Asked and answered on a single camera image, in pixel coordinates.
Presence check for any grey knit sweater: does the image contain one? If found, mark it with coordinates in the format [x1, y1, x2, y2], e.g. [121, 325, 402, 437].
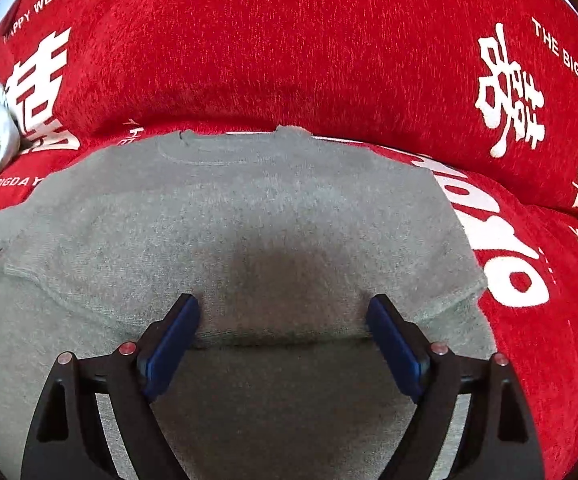
[0, 128, 495, 479]

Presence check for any red wedding sofa cover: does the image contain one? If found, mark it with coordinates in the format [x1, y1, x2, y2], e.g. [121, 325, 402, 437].
[0, 0, 578, 479]

